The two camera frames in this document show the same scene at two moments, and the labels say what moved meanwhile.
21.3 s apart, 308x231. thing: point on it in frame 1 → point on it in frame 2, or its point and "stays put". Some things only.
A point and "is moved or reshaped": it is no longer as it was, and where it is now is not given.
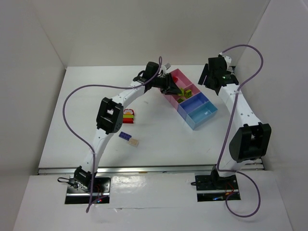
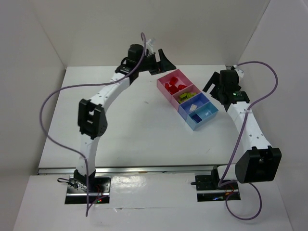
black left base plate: (100, 194) stays put
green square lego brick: (188, 93) → (184, 96)
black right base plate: (210, 188) stays put
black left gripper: (167, 83) → (155, 64)
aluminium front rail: (155, 170) stays put
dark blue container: (191, 104) stays put
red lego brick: (128, 121) is moved or reshaped
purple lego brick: (124, 135) → (197, 118)
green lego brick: (128, 116) → (190, 95)
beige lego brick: (133, 142) → (193, 107)
